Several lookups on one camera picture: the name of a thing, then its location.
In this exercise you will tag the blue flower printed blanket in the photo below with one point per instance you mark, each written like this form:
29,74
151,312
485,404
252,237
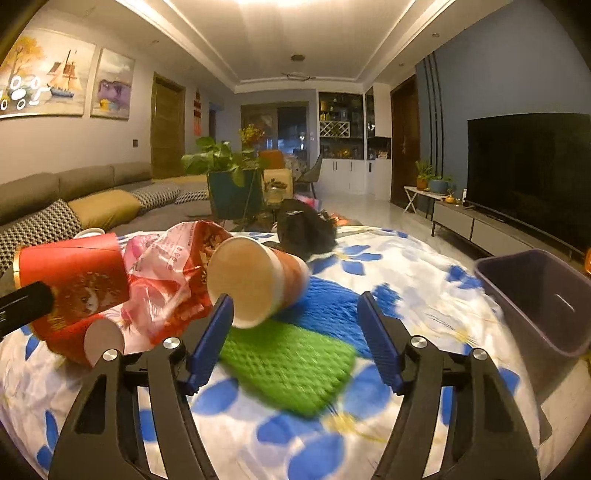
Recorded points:
415,272

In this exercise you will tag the grey sofa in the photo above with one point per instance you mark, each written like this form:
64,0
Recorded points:
92,180

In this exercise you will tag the yellow cushion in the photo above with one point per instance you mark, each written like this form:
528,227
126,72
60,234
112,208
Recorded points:
104,210

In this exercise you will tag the plant in blue pot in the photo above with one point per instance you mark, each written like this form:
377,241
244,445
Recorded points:
438,185

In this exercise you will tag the red printed plastic wrapper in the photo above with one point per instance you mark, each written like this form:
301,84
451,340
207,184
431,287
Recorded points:
198,251

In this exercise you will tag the white cup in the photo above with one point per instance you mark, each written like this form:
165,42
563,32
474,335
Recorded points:
92,230

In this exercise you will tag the white display cabinet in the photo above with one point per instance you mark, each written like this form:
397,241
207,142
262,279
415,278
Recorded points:
346,173

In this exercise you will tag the orange printed paper cup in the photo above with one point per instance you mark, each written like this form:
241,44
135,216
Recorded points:
258,277

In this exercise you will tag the grey dining chair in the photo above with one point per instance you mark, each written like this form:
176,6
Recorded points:
310,173

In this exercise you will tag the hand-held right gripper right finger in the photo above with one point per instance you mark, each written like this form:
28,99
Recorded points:
378,341

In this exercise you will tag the potted plant in teal pot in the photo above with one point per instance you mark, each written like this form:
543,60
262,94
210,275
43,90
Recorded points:
233,194

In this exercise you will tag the blue foam net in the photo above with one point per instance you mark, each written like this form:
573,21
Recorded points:
323,300

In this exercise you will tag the sailing ship painting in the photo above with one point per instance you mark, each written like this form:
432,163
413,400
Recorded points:
51,74

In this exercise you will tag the glass jar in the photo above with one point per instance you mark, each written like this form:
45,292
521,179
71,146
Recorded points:
275,191

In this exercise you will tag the grey television stand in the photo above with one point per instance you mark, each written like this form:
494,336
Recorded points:
457,226

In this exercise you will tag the dark brown door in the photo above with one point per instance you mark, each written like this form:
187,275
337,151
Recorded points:
405,138

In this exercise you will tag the plant in orange pot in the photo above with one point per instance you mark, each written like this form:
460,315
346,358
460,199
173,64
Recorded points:
424,177

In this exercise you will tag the red wall scroll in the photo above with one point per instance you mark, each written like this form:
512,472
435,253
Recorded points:
198,113

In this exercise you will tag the black bag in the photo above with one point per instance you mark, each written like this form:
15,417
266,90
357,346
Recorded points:
300,230

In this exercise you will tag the pink plastic bag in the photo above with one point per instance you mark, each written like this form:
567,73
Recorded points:
147,286

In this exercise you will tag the orange chair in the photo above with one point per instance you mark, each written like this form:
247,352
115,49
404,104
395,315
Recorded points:
271,159

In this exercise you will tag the green foam net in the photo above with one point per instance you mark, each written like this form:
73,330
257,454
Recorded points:
286,364

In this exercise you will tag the wooden door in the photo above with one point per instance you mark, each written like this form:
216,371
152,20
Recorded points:
168,127

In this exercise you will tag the ceiling lamp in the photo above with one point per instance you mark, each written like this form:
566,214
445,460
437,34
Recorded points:
298,75

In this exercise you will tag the small checkered cushion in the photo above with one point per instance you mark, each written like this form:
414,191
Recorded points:
154,198

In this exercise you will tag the white side table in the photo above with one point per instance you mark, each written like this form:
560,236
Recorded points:
425,191

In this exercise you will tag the sliding glass door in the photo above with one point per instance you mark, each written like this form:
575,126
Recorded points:
274,134

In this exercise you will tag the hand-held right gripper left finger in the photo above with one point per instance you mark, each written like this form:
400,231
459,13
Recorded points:
212,341

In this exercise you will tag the yellow armchair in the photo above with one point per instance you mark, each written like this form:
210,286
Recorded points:
279,175

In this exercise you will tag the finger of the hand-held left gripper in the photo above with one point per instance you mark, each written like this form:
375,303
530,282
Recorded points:
27,304

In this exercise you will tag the dark purple trash bin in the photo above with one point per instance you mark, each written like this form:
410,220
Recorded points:
531,323

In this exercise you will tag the large checkered cushion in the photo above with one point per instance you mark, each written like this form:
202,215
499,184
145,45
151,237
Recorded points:
37,230

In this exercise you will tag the black television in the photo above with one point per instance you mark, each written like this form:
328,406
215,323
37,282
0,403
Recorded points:
526,175

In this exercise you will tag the red cylindrical box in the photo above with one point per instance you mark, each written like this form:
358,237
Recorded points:
78,272

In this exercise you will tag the yellow flower bouquet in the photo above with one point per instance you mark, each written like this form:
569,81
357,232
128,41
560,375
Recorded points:
251,134

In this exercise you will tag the purple abstract painting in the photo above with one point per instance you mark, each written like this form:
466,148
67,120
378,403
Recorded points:
113,85

